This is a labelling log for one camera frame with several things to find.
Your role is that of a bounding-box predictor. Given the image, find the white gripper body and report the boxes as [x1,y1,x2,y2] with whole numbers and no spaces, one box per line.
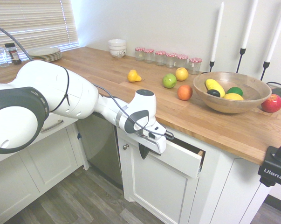
[128,121,167,155]

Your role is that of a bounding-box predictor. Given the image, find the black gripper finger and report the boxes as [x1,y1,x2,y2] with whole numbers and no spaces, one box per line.
[139,143,151,161]

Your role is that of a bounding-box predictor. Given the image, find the white drawer with wooden interior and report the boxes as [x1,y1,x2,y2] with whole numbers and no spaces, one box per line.
[130,134,206,179]

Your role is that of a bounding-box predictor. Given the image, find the white cabinet with panel door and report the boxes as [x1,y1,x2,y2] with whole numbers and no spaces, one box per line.
[116,126,272,224]

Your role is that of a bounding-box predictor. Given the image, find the stainless steel dishwasher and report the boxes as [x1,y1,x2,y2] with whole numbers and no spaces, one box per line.
[75,113,124,188]

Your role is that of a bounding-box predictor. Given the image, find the orange red peach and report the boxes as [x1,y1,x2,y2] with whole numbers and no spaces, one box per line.
[177,84,194,101]

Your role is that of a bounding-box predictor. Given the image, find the green apple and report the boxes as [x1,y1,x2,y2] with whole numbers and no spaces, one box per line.
[162,73,178,89]

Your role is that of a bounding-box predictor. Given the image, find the yellow pear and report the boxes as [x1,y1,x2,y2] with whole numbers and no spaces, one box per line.
[127,69,143,83]

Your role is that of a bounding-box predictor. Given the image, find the yellow apple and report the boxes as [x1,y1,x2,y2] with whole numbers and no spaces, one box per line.
[175,67,189,82]

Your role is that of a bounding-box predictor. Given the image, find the dark avocado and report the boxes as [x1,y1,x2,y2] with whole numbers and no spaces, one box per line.
[206,89,222,98]

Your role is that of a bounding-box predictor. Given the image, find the yellow banana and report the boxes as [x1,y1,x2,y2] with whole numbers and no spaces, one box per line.
[205,78,226,98]

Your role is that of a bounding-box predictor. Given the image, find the large wooden bowl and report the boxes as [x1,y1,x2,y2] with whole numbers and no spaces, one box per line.
[192,71,273,114]

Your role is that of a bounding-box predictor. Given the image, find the glass jar red checked lid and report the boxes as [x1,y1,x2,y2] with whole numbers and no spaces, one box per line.
[165,52,178,69]
[176,54,189,70]
[155,50,167,66]
[188,57,203,76]
[134,47,146,62]
[144,48,156,64]

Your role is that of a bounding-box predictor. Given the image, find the yellow lemon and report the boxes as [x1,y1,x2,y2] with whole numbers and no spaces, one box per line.
[222,92,245,101]

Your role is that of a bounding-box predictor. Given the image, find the green lime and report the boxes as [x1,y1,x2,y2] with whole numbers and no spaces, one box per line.
[226,86,244,97]

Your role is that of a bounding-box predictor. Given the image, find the black candle holder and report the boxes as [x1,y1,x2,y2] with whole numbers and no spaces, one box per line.
[235,47,247,74]
[260,61,271,82]
[201,61,216,74]

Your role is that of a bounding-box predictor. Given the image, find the white patterned ceramic bowl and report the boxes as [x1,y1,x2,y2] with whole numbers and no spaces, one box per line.
[109,48,127,59]
[108,39,127,51]

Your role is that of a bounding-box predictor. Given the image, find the red apple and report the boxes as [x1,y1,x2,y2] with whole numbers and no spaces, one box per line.
[261,93,281,114]

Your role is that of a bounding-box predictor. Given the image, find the tall white candle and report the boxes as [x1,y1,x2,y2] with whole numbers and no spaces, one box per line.
[240,0,259,50]
[210,1,225,63]
[265,0,281,63]

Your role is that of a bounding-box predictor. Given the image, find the cream dinner plate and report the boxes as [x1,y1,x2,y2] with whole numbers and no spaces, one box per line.
[29,55,62,62]
[27,47,62,57]
[28,54,62,60]
[27,52,62,59]

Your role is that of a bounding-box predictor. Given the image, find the spice jar with black lid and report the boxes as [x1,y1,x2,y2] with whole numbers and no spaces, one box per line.
[4,42,22,65]

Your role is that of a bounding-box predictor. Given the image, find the white window blinds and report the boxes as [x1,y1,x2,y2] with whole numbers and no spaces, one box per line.
[0,0,80,53]

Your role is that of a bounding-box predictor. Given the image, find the clear drinking glass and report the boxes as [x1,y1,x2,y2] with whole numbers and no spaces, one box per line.
[0,47,10,68]

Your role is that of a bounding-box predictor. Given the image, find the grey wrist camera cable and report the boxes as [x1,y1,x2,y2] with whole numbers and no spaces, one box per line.
[93,84,175,141]

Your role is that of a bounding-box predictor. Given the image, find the metal bar drawer handle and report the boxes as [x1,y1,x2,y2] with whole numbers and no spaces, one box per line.
[39,119,64,134]

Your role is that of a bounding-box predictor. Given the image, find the white cabinet with bar handle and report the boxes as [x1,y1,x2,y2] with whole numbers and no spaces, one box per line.
[0,112,90,224]

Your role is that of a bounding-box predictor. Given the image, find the black Ulanzi camera mount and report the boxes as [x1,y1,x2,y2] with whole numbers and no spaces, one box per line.
[257,131,281,188]

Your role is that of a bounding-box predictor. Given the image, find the grey corrugated cable conduit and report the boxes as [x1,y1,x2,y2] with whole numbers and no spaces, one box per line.
[0,21,34,62]

